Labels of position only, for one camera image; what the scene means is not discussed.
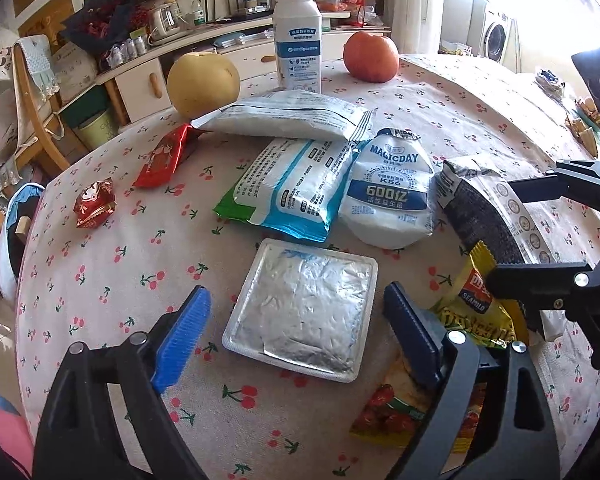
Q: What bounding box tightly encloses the small stool with cushion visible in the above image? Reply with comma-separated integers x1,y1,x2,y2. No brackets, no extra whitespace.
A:
0,182,45,307

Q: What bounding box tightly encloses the red candy wrapper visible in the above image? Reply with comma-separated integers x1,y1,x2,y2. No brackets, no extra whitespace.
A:
73,178,117,229

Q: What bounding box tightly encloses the washing machine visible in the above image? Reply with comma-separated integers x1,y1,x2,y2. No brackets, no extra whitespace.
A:
467,0,514,64

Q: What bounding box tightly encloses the pink trash bin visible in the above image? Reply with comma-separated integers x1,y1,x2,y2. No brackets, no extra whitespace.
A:
0,408,33,479

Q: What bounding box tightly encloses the white grey pouch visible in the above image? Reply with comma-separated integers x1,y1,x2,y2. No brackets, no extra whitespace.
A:
190,90,374,142

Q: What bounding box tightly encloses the wooden chair with cloth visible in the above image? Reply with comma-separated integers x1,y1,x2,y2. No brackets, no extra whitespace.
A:
0,28,70,198

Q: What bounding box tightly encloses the yellow green oatmeal packet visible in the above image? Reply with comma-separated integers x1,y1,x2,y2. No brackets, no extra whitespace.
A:
348,238,531,456

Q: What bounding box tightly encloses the yellow pear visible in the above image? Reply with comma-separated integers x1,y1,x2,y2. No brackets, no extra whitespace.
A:
166,52,240,119

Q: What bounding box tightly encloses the light blue wipes packet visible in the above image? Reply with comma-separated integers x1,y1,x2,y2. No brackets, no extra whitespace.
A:
214,138,364,243

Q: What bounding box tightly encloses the white tv cabinet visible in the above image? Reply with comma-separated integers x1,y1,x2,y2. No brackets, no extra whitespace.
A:
94,8,391,126

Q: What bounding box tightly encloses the white milk bottle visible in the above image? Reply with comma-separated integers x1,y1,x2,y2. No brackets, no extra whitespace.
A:
273,0,322,93

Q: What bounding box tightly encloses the silver foil tray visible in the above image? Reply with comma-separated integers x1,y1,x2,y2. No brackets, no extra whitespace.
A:
222,238,378,384

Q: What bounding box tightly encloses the white blue coffee bag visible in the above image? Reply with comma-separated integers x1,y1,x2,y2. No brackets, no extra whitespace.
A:
432,157,554,348

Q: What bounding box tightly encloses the red wedding candy packet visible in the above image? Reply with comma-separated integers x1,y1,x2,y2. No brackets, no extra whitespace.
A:
133,124,202,188

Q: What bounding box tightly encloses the green waste basket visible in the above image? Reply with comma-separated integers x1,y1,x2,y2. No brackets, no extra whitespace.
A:
76,108,119,151

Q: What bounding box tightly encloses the red apple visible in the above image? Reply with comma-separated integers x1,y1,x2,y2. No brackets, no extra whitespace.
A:
342,32,400,84

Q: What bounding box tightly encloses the cherry print tablecloth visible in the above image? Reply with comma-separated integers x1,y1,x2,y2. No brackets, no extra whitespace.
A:
17,55,600,479

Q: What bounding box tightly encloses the white magicday milk pouch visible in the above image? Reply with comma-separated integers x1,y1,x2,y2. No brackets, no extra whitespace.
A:
338,128,436,250

